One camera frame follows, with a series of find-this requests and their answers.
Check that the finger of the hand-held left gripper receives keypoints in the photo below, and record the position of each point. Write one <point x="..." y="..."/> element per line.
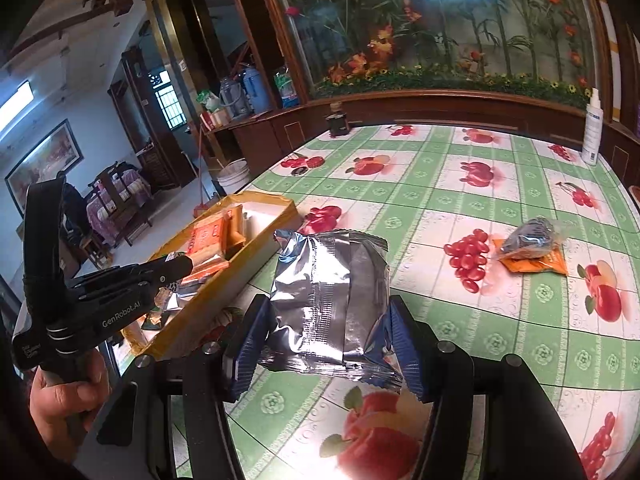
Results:
<point x="170" y="267"/>

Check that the clear packet of dark snacks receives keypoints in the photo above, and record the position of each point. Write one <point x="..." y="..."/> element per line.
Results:
<point x="530" y="237"/>

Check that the fluorescent ceiling light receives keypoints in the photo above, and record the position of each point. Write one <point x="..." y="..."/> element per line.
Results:
<point x="15" y="107"/>

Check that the wooden chair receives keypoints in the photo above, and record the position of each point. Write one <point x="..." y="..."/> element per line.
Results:
<point x="120" y="205"/>

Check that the white spray bottle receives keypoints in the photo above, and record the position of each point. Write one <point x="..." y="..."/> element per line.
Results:
<point x="592" y="135"/>

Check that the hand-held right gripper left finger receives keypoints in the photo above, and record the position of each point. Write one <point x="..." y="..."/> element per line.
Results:
<point x="247" y="355"/>

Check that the red broom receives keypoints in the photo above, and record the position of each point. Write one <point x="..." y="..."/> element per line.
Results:
<point x="201" y="170"/>

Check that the orange snack packet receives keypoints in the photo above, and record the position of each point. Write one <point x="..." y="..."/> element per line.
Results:
<point x="207" y="237"/>
<point x="236" y="225"/>
<point x="545" y="266"/>
<point x="205" y="272"/>

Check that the green and white bag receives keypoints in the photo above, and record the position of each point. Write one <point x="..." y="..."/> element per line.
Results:
<point x="207" y="101"/>

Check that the silver foil snack packet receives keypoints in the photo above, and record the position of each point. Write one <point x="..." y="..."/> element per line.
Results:
<point x="325" y="310"/>

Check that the barred window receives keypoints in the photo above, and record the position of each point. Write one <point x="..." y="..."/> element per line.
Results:
<point x="170" y="102"/>

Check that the red and white box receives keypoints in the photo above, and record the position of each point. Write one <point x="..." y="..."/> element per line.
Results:
<point x="215" y="120"/>

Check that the green fruit-print tablecloth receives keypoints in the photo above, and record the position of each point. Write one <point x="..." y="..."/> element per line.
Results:
<point x="425" y="185"/>

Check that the white plastic bucket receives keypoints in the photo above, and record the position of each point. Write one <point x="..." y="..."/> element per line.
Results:
<point x="232" y="177"/>

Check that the blue thermos flask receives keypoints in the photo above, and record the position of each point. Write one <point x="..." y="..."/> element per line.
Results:
<point x="257" y="90"/>

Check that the framed wall painting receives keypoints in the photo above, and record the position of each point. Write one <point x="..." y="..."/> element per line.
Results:
<point x="45" y="160"/>

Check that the grey thermos flask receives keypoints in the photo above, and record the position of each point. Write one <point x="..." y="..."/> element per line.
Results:
<point x="232" y="97"/>

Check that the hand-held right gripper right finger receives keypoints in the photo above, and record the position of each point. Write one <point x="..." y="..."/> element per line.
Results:
<point x="407" y="355"/>

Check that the person's left hand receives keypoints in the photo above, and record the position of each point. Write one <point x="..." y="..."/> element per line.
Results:
<point x="55" y="405"/>

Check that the white foam box yellow tape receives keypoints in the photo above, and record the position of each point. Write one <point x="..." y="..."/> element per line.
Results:
<point x="265" y="212"/>

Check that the flower mural panel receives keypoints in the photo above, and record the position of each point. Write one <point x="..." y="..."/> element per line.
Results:
<point x="440" y="25"/>

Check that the green plastic bag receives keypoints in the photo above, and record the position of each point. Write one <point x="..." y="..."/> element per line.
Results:
<point x="286" y="87"/>

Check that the dark glass jar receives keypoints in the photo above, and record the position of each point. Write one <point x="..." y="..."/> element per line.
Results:
<point x="336" y="122"/>

